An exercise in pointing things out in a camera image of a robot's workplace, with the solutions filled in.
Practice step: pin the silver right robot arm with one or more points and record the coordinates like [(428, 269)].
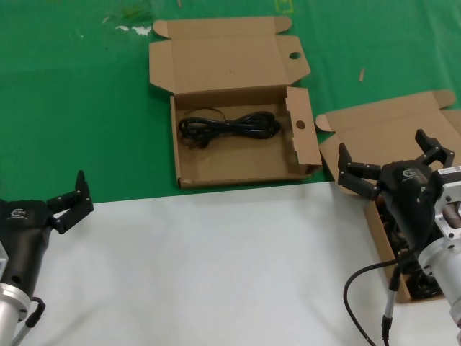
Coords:
[(443, 263)]

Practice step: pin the wide open cardboard box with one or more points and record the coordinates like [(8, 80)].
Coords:
[(234, 162)]

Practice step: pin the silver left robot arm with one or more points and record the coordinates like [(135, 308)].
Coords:
[(9, 310)]

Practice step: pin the small cardboard scrap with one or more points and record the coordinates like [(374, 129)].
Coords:
[(362, 75)]

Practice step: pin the green table mat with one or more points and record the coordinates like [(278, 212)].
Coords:
[(72, 108)]

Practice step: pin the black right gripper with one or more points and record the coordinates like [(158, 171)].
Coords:
[(410, 194)]

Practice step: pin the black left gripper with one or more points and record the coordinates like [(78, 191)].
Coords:
[(21, 230)]

